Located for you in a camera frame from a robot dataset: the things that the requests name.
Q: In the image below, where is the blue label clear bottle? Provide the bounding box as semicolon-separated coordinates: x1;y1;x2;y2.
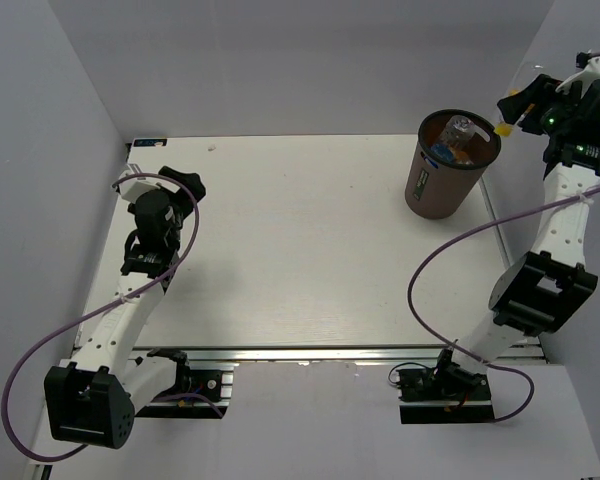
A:
430;142;456;164

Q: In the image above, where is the small yellow cap bottle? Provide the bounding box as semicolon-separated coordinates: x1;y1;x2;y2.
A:
494;62;544;139

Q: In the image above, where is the purple cable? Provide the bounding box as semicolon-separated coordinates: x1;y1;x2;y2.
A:
407;49;600;422
2;172;225;461

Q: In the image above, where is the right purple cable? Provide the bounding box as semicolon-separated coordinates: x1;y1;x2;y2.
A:
407;49;600;422

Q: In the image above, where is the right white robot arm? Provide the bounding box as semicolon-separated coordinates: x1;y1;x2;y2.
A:
431;74;600;399

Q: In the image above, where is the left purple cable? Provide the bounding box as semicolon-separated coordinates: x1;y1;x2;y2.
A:
2;172;225;461

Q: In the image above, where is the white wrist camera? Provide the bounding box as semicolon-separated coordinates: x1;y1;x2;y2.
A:
112;163;159;204
556;51;600;93

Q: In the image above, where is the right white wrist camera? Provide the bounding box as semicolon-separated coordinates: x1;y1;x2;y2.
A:
556;51;600;93

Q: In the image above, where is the aluminium table rail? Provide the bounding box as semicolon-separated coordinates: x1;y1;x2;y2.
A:
69;344;549;365

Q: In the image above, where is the clear plastic bottle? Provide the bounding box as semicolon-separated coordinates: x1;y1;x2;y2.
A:
433;114;477;153

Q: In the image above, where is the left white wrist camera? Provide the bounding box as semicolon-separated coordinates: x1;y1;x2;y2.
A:
112;163;159;204

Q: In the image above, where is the orange barcode juice bottle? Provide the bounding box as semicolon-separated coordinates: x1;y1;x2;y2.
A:
454;150;474;166

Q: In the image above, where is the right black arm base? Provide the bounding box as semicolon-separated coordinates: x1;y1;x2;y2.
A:
388;348;495;425

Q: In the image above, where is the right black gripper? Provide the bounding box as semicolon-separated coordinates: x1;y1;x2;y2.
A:
497;73;584;138

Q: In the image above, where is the blue corner sticker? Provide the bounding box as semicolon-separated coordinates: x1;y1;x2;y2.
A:
132;138;167;148

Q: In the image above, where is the brown plastic bin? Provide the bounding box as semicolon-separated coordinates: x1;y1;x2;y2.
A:
404;109;501;219

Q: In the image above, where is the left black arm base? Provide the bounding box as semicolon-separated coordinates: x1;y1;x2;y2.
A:
122;349;234;419

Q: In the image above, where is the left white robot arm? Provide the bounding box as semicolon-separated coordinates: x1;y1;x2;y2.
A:
44;166;206;449

